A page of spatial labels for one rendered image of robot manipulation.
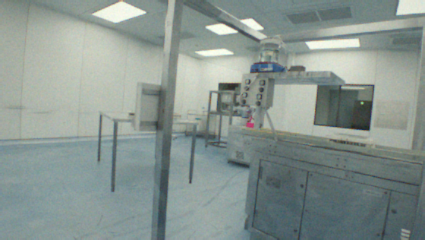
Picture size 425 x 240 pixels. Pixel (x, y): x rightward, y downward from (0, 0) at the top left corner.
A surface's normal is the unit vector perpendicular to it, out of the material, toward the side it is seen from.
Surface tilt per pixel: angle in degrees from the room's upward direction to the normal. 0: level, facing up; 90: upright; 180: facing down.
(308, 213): 90
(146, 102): 90
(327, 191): 90
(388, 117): 90
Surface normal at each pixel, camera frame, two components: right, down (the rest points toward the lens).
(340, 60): -0.58, -0.01
